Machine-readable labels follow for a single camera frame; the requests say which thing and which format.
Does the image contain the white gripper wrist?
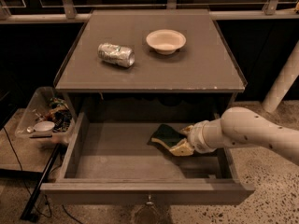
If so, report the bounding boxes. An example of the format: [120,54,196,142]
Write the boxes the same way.
[170,120,215,157]

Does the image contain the green and yellow sponge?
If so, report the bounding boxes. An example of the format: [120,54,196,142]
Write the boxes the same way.
[150,124,185,149]

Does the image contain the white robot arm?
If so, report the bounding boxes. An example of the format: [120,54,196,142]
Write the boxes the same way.
[169,106,299,165]

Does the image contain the grey cabinet counter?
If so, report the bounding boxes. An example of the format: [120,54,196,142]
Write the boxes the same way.
[53,8,249,123]

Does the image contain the open grey top drawer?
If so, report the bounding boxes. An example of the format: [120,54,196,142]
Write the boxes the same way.
[41,113,254,205]

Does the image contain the white paper bowl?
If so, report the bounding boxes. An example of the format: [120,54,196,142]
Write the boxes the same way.
[146,29,186,55]

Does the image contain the crushed silver soda can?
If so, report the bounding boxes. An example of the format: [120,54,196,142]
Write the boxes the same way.
[98,43,135,68]

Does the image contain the assorted items in bin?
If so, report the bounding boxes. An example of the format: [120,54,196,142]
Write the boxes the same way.
[34,97,72,133]

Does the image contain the small white bowl in bin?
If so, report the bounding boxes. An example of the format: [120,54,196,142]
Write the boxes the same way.
[34,121,55,132]

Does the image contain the clear plastic storage bin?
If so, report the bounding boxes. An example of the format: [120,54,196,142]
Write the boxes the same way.
[15,87,75,148]

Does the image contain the black metal bar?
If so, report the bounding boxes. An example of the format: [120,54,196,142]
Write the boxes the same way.
[21,144,61,220]

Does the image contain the metal drawer handle knob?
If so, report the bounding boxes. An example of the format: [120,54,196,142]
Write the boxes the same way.
[145,195,154,206]

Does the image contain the black cable on floor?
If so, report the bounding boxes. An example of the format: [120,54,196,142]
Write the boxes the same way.
[3,126,85,224]

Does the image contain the metal window railing frame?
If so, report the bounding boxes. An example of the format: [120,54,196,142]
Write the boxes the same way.
[0,0,299,23]

